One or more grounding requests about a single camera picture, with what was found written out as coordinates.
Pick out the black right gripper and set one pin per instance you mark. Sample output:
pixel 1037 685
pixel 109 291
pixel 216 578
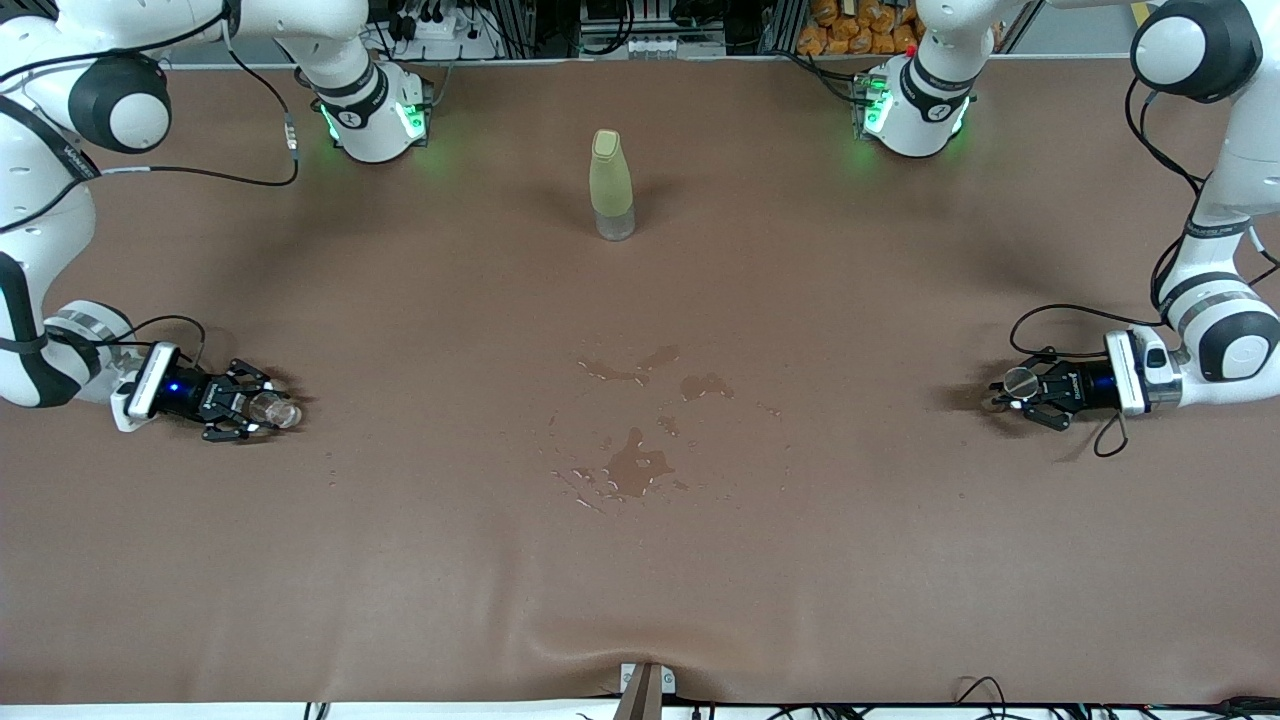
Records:
pixel 196 392

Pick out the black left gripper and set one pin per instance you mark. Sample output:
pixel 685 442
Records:
pixel 1082 385

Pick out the steel double cone jigger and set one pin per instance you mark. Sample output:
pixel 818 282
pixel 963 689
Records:
pixel 1020 382

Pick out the clear glass measuring beaker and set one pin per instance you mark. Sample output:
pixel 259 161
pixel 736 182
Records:
pixel 277 410

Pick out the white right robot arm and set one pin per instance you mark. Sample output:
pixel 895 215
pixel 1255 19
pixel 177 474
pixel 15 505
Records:
pixel 30 200

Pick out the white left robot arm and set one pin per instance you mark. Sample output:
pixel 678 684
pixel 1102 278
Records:
pixel 1230 180

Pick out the pile of orange items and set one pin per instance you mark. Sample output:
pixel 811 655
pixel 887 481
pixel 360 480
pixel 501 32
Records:
pixel 840 35

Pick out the white power strip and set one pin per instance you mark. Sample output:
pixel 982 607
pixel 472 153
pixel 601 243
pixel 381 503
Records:
pixel 440 30

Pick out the yellow green bottle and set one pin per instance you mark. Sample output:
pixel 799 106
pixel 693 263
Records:
pixel 611 185

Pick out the white connector block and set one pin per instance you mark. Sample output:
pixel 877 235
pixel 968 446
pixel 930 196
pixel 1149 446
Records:
pixel 650 46

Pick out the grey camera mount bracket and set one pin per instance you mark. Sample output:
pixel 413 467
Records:
pixel 643 695

